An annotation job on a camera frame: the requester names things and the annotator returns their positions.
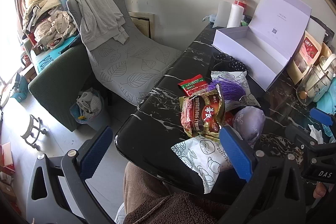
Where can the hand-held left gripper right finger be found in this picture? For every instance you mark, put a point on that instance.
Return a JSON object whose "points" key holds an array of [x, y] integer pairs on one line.
{"points": [[236, 153]]}

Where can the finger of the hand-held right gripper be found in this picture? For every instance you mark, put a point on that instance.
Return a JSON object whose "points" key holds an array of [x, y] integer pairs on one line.
{"points": [[302, 140], [321, 117]]}

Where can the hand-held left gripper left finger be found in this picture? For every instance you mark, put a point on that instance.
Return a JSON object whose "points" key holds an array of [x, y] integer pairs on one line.
{"points": [[94, 153]]}

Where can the white printed snack packet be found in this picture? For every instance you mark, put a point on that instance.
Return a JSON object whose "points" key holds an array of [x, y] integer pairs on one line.
{"points": [[204, 161], [233, 79]]}

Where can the brown gold cereal packet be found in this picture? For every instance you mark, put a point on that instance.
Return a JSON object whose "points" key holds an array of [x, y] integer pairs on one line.
{"points": [[202, 113]]}

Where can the purple tassel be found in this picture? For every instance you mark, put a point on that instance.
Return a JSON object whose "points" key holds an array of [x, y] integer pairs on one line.
{"points": [[231, 90]]}

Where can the red green sachet packet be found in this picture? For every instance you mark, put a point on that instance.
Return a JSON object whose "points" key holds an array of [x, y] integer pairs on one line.
{"points": [[193, 85]]}

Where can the black polka dot scrunchie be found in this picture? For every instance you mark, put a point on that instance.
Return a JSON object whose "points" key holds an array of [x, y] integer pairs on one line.
{"points": [[239, 64]]}

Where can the lavender white gift box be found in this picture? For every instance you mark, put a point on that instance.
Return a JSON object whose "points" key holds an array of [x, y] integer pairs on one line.
{"points": [[244, 40]]}

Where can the person's right hand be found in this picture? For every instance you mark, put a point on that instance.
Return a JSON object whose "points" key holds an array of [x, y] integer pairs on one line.
{"points": [[322, 190]]}

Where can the teal cloth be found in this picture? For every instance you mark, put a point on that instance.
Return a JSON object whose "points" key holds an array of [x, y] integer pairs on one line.
{"points": [[328, 106]]}

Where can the blue trash bin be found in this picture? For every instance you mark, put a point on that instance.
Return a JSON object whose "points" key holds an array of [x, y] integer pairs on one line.
{"points": [[92, 119]]}

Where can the white stool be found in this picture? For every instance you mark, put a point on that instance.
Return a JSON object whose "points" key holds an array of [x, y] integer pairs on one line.
{"points": [[32, 129]]}

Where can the kraft pouch with red label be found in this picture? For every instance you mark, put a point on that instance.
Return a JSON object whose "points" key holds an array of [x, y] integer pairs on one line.
{"points": [[308, 50]]}

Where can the dark green armchair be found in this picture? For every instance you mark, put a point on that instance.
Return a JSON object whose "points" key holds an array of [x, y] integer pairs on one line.
{"points": [[57, 82]]}

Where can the person's brown fleece pants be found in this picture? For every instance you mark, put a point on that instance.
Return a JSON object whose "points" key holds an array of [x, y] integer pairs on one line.
{"points": [[162, 208]]}

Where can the grey leaf-print lounge chair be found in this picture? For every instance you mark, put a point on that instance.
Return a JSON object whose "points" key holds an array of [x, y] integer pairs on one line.
{"points": [[136, 66]]}

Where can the teal printed bench cover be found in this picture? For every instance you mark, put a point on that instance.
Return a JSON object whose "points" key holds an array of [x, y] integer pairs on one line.
{"points": [[47, 61]]}

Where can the small bowl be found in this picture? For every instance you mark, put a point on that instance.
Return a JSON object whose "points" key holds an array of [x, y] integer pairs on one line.
{"points": [[55, 43]]}

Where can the white paper towel roll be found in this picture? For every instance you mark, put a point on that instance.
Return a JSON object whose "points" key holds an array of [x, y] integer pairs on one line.
{"points": [[235, 16]]}

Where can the pile of clothes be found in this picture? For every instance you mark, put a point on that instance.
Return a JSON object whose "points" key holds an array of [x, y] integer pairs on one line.
{"points": [[50, 24]]}

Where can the grey sweater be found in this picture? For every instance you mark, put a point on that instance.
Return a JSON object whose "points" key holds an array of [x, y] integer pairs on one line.
{"points": [[97, 16]]}

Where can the light blue small device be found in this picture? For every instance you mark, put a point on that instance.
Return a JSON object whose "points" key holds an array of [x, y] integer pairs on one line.
{"points": [[210, 18]]}

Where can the leaning wooden picture frame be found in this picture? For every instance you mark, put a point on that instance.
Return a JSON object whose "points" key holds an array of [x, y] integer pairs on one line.
{"points": [[141, 24]]}

